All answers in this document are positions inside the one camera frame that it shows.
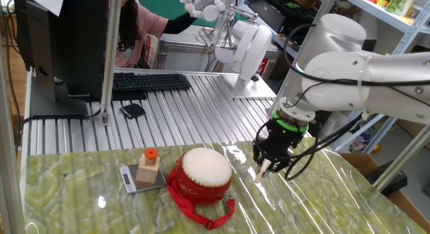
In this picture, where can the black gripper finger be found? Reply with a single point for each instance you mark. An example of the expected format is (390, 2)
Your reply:
(280, 164)
(260, 155)

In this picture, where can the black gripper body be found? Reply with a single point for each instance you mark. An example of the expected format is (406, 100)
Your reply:
(282, 140)

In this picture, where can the pale wooden drumstick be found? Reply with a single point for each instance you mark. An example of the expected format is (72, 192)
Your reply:
(262, 170)

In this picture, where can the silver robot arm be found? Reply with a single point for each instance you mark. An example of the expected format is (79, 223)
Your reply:
(386, 82)

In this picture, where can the red drum white head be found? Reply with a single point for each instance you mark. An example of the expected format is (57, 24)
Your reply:
(201, 170)

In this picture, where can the open cardboard box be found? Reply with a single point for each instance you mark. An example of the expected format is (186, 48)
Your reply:
(363, 163)

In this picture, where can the white haptic control device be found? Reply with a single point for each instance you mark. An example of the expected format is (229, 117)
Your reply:
(250, 49)

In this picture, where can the black device in box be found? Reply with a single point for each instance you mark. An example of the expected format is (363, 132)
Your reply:
(389, 183)

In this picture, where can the wooden peg block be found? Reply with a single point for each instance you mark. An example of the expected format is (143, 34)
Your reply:
(148, 171)

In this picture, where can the silver metal case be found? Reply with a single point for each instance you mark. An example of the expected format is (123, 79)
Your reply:
(181, 59)

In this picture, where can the dark grey laptop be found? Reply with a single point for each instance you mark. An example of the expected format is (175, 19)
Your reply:
(265, 10)

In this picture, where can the black keyboard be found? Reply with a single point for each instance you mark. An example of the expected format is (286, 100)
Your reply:
(151, 82)

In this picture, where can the silver digital pocket scale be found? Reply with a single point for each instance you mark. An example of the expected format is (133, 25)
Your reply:
(126, 180)

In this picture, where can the white metal shelf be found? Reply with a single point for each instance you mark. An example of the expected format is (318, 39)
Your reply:
(379, 12)

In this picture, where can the green marble pattern mat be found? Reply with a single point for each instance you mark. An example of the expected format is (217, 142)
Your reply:
(100, 207)

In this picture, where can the person in pink shirt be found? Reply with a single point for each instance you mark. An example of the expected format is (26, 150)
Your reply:
(148, 25)

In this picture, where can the teal partition board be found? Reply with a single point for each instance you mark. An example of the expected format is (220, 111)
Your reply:
(161, 5)

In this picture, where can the black computer monitor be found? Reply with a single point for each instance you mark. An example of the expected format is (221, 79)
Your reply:
(80, 42)

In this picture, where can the white paper sheet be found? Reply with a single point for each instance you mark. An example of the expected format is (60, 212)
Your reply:
(47, 2)

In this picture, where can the aluminium frame post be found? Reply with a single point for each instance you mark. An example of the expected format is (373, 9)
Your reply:
(327, 2)
(8, 160)
(111, 59)
(399, 160)

